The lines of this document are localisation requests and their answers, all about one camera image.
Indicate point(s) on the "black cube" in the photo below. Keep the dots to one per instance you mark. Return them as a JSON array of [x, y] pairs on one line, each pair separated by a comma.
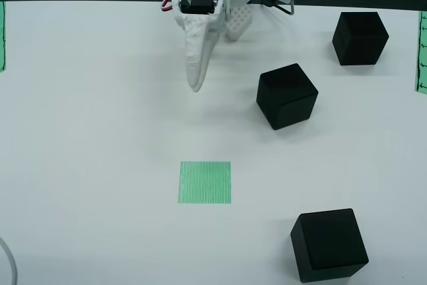
[[328, 248], [287, 98], [360, 38]]

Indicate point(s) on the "green striped square marker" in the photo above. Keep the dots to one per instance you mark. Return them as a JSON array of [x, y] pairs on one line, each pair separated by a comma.
[[205, 181]]

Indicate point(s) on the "green paper strip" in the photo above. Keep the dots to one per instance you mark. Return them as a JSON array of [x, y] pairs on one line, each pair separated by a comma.
[[2, 38]]

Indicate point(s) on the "green strip with black arrows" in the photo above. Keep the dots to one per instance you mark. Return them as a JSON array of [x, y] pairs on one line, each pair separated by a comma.
[[417, 51]]

